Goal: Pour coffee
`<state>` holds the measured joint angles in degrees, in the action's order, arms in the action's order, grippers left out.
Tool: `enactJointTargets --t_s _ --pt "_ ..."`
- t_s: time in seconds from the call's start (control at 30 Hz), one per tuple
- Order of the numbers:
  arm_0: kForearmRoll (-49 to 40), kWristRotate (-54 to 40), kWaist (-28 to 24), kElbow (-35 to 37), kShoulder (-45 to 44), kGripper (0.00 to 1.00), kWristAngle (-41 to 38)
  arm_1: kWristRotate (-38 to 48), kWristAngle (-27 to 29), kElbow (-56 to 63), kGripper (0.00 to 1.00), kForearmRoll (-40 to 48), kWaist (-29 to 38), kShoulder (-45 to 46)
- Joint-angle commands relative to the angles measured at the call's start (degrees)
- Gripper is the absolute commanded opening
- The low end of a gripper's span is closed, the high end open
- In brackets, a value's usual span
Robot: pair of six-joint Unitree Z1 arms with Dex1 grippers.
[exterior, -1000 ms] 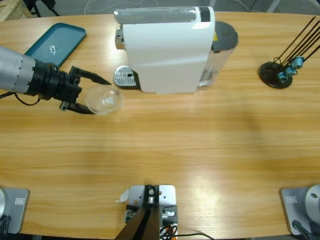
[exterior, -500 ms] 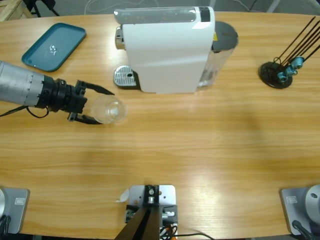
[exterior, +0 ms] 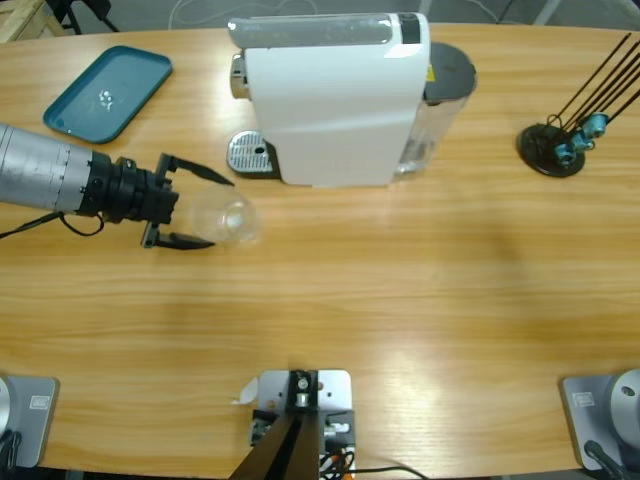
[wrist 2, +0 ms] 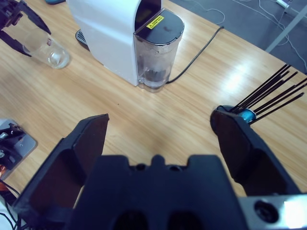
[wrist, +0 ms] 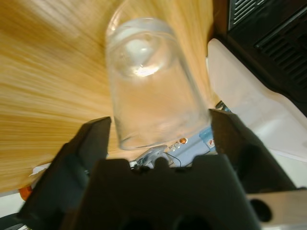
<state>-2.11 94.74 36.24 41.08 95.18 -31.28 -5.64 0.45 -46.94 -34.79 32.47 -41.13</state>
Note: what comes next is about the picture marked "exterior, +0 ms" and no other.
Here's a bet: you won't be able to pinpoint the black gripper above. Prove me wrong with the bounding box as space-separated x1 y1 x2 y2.
77 151 236 251

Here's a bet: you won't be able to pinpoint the grey translucent machine lid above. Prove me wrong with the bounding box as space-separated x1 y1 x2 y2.
227 13 394 50

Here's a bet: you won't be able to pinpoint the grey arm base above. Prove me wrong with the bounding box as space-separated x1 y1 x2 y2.
0 375 60 469
558 368 640 471

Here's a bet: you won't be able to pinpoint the white capsule coffee machine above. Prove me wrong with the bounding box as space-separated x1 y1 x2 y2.
227 12 432 190

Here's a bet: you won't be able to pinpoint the metal drip tray grille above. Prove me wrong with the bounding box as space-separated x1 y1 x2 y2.
227 130 281 180

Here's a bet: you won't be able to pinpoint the teal plastic tray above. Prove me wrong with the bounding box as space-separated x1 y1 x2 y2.
42 44 174 146

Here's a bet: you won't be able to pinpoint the white paper tag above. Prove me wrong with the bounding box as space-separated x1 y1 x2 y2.
230 377 260 406

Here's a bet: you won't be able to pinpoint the black chair legs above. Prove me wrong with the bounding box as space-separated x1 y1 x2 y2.
49 0 121 35

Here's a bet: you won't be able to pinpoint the black clamp block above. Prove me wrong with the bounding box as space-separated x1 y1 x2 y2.
322 409 357 449
249 409 275 447

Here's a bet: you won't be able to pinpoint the white mounting block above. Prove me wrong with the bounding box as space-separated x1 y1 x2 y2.
257 368 354 451

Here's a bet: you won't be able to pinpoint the light wooden crate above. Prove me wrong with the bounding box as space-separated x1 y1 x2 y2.
0 0 57 45

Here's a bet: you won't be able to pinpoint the clear water tank black lid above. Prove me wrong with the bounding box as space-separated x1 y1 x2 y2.
394 42 479 176

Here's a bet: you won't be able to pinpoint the black capsule holder with rods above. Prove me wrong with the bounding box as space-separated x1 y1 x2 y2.
517 32 640 179

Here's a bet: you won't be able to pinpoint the grey metal pole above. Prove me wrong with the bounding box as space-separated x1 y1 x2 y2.
532 0 562 26

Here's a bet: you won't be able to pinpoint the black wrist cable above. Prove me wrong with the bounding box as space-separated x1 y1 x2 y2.
0 210 105 240

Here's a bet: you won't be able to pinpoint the orange cable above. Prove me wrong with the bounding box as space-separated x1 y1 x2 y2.
319 446 357 476

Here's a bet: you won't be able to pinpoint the black base cable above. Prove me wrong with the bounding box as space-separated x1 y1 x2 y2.
0 429 24 471
582 439 626 480

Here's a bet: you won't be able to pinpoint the thin black cable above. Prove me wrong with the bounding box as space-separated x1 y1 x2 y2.
349 464 431 480

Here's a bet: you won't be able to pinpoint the thin grey floor cable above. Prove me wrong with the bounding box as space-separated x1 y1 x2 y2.
469 0 501 22

